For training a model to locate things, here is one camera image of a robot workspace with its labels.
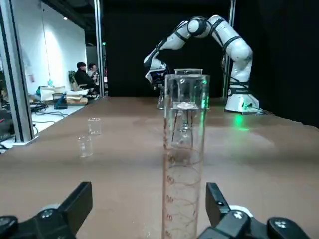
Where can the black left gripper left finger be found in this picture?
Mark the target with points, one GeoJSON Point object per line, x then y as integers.
{"type": "Point", "coordinates": [62, 219]}

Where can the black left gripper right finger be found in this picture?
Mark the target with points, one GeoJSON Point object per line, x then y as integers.
{"type": "Point", "coordinates": [236, 224]}

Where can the clear glass graduated cylinder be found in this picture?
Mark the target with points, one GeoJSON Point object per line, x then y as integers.
{"type": "Point", "coordinates": [183, 174]}

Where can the large clear glass beaker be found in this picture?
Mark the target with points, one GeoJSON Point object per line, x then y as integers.
{"type": "Point", "coordinates": [188, 71]}

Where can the black metal tripod stand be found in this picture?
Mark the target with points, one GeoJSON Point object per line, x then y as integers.
{"type": "Point", "coordinates": [174, 124]}

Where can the seated person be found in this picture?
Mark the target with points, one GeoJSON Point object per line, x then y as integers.
{"type": "Point", "coordinates": [83, 79]}
{"type": "Point", "coordinates": [93, 71]}

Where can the small clear glass beaker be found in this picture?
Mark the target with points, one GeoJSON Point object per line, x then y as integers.
{"type": "Point", "coordinates": [84, 147]}
{"type": "Point", "coordinates": [94, 125]}

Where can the stack of flat boxes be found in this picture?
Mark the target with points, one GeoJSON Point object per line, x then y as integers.
{"type": "Point", "coordinates": [76, 98]}

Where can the green potted plant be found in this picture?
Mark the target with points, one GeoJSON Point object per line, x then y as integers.
{"type": "Point", "coordinates": [72, 76]}

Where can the blue tablet stand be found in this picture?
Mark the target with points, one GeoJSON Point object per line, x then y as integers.
{"type": "Point", "coordinates": [61, 102]}

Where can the white cardboard box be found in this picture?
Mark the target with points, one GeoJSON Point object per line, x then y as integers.
{"type": "Point", "coordinates": [47, 93]}

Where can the aluminium frame post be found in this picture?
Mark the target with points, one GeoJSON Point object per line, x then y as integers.
{"type": "Point", "coordinates": [98, 49]}
{"type": "Point", "coordinates": [17, 87]}
{"type": "Point", "coordinates": [232, 37]}

